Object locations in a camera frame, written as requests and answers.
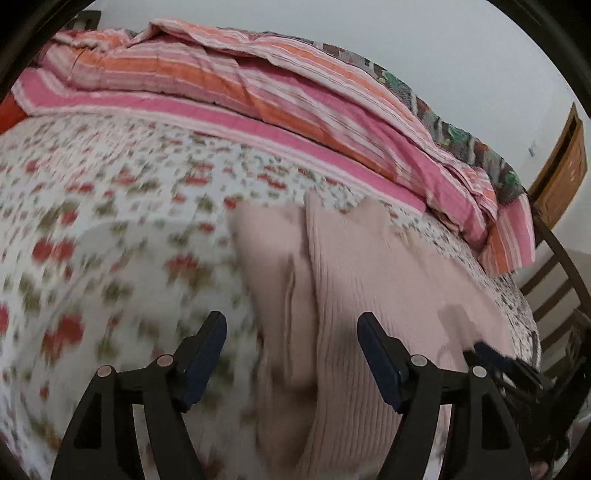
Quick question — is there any pink knitted sweater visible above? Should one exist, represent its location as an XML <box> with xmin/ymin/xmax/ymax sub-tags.
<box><xmin>229</xmin><ymin>193</ymin><xmax>514</xmax><ymax>479</ymax></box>

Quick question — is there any brown wooden door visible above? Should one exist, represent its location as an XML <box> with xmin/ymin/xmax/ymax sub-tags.
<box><xmin>528</xmin><ymin>104</ymin><xmax>587</xmax><ymax>229</ymax></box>

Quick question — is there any floral bed sheet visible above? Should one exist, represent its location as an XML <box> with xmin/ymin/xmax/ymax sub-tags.
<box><xmin>1</xmin><ymin>113</ymin><xmax>541</xmax><ymax>479</ymax></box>

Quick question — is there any floral patchwork blanket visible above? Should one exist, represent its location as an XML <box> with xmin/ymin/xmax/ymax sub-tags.
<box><xmin>294</xmin><ymin>38</ymin><xmax>528</xmax><ymax>206</ymax></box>

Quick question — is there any pink orange striped quilt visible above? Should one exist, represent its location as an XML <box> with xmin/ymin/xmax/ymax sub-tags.
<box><xmin>11</xmin><ymin>19</ymin><xmax>535</xmax><ymax>275</ymax></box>

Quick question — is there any red pillow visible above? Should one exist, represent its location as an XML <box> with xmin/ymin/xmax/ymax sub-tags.
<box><xmin>0</xmin><ymin>93</ymin><xmax>27</xmax><ymax>134</ymax></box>

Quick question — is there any dark wooden headboard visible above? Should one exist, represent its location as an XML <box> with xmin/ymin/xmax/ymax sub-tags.
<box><xmin>65</xmin><ymin>10</ymin><xmax>102</xmax><ymax>30</ymax></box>

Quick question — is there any white wall switch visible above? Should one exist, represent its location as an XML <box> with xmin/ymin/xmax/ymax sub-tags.
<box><xmin>528</xmin><ymin>140</ymin><xmax>538</xmax><ymax>157</ymax></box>

